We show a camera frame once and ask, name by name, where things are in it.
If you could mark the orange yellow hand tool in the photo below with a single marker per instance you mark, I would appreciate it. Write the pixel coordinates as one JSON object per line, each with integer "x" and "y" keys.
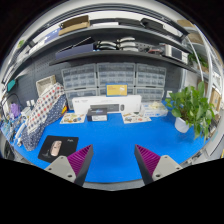
{"x": 64, "y": 110}

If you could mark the long white keyboard box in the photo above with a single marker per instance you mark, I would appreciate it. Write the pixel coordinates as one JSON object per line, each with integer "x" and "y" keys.
{"x": 100, "y": 100}

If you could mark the grey wall shelf unit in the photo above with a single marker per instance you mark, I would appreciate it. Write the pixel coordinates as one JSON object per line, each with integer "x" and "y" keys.
{"x": 116, "y": 31}

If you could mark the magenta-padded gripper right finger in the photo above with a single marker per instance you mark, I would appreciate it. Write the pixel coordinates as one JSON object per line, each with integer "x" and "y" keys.
{"x": 164, "y": 168}

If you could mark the white wall socket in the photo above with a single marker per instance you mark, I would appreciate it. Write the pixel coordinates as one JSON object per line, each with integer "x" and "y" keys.
{"x": 169, "y": 94}
{"x": 28, "y": 103}
{"x": 32, "y": 102}

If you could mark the teal small item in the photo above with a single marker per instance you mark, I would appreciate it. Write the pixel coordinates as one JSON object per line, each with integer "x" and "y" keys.
{"x": 11, "y": 85}

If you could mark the navy polka dot cloth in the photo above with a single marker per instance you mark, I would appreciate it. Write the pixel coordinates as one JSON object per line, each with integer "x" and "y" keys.
{"x": 33, "y": 140}

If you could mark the purple cloth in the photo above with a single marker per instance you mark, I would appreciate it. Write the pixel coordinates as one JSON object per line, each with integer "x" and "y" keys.
{"x": 14, "y": 110}

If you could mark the green potted plant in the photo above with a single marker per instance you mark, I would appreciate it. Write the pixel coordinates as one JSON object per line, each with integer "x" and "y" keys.
{"x": 191, "y": 106}

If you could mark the black mouse pad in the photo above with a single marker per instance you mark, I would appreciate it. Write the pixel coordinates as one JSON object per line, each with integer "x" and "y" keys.
{"x": 68, "y": 146}

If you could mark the yellow blue-framed sign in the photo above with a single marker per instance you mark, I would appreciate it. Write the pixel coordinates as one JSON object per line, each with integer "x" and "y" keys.
{"x": 116, "y": 90}

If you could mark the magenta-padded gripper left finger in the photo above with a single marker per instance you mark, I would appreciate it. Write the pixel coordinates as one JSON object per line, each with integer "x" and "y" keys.
{"x": 63, "y": 168}

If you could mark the red blue plaid cloth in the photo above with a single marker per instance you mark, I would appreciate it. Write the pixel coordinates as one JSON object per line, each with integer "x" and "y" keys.
{"x": 45, "y": 106}

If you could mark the cartoon sticker sheet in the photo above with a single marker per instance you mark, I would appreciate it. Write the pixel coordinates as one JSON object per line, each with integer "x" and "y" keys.
{"x": 136, "y": 118}

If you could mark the white woven basket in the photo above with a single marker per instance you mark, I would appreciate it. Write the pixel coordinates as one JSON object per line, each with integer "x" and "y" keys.
{"x": 45, "y": 85}

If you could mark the small black product box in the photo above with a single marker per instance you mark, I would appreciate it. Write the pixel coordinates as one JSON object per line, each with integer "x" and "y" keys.
{"x": 96, "y": 115}

